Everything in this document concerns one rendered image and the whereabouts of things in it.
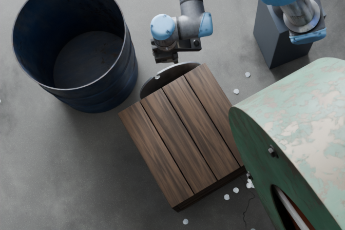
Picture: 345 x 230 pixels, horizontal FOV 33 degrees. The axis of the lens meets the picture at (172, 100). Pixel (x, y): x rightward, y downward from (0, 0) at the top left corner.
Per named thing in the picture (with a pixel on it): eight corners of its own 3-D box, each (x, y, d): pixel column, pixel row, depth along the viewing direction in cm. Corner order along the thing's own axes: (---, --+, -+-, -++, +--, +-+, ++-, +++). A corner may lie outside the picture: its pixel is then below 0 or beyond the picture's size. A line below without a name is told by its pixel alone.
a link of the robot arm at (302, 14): (322, 1, 198) (290, -71, 149) (330, 43, 194) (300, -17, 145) (287, 10, 202) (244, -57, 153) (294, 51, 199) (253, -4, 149)
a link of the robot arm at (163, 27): (177, 34, 180) (150, 38, 180) (180, 45, 191) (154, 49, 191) (174, 10, 182) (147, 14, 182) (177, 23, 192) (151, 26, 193)
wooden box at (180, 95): (130, 131, 251) (116, 113, 218) (207, 85, 253) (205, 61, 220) (177, 213, 242) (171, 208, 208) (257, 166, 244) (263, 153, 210)
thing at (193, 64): (163, 110, 257) (162, 108, 257) (216, 73, 247) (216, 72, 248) (126, 96, 232) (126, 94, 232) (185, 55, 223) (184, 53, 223)
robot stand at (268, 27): (252, 33, 257) (259, -10, 214) (290, 18, 258) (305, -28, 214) (269, 69, 253) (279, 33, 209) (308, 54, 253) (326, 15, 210)
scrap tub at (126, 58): (33, 54, 263) (-7, 14, 216) (115, 10, 265) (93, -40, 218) (74, 135, 253) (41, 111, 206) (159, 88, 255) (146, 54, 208)
